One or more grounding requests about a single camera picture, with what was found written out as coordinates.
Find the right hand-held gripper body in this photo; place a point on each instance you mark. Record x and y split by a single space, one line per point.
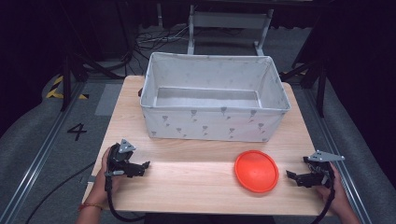
322 169

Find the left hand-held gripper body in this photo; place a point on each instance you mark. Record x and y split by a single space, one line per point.
118 157

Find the red round plate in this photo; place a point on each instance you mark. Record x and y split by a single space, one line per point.
256 171

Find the white fabric storage box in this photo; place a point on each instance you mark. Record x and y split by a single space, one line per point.
205 124

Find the person's right hand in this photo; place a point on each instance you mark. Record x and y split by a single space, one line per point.
337 193

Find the person's left hand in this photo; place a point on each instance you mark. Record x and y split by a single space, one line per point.
102 183

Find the black tripod stand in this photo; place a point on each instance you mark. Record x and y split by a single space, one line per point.
66 81
320 84

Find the yellow black floor tape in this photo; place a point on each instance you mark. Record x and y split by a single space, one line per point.
55 90

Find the grey metal stand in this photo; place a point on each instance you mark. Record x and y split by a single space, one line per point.
229 20

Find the grey metal floor rail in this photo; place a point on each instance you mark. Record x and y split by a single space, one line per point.
336 137
40 155

